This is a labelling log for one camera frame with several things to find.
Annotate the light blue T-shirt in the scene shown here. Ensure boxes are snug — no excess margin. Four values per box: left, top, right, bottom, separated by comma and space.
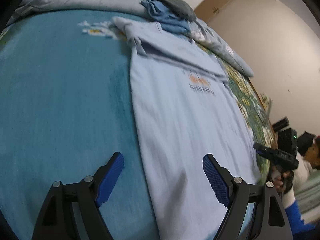
111, 16, 262, 240

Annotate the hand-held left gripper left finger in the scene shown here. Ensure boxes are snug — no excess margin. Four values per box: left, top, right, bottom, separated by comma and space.
32, 152, 125, 240

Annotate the person's head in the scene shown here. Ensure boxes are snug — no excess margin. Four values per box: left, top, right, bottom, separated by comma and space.
297, 131, 320, 171

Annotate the light blue daisy duvet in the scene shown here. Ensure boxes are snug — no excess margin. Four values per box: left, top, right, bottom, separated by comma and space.
5, 0, 254, 77

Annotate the pale green cloth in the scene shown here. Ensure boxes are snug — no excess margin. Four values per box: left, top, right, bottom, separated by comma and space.
295, 170, 320, 223

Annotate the dark grey garment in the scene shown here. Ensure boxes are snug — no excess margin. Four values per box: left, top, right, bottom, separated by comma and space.
140, 0, 197, 21

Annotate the cardboard box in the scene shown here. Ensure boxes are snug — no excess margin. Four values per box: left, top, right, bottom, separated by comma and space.
194, 0, 243, 27

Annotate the blue folded garment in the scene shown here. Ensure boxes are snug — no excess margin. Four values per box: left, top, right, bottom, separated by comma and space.
140, 0, 194, 37

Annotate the person's right forearm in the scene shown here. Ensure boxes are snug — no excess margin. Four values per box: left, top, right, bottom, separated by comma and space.
280, 160, 316, 233

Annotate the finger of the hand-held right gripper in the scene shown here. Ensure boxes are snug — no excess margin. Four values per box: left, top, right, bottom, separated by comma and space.
253, 142, 274, 160

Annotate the person's right hand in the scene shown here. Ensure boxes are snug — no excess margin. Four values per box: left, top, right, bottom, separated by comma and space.
271, 165, 294, 195

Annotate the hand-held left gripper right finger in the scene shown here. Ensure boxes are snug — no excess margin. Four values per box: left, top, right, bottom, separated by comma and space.
202, 154, 293, 240

